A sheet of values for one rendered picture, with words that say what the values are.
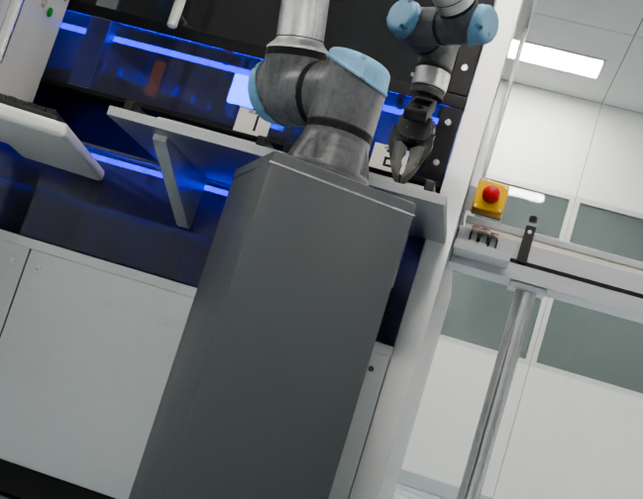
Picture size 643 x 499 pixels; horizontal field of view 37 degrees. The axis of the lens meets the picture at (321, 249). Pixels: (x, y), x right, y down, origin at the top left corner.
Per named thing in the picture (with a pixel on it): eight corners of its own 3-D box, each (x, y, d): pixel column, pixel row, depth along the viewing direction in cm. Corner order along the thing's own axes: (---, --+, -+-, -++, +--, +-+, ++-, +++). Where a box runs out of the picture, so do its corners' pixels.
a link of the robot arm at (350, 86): (345, 117, 156) (369, 40, 158) (285, 114, 165) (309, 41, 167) (386, 145, 165) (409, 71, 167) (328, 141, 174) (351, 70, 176)
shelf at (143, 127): (171, 173, 242) (174, 166, 243) (445, 249, 230) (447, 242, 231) (106, 114, 196) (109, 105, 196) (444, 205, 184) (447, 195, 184)
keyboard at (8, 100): (35, 147, 229) (38, 137, 229) (92, 164, 229) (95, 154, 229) (-14, 100, 189) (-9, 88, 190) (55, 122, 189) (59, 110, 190)
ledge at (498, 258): (453, 256, 236) (455, 249, 236) (505, 271, 234) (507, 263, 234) (453, 247, 222) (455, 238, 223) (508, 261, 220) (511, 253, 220)
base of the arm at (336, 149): (378, 195, 158) (396, 139, 160) (294, 163, 154) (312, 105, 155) (347, 203, 173) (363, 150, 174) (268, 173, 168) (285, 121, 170)
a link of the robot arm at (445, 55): (420, 14, 204) (441, 33, 210) (405, 62, 202) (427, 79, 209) (451, 13, 199) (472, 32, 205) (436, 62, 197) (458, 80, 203)
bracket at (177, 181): (178, 226, 231) (195, 174, 233) (190, 229, 231) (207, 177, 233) (133, 192, 198) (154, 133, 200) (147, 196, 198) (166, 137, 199)
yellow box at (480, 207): (470, 213, 230) (479, 184, 231) (500, 221, 229) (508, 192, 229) (471, 206, 222) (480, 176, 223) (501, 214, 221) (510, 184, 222)
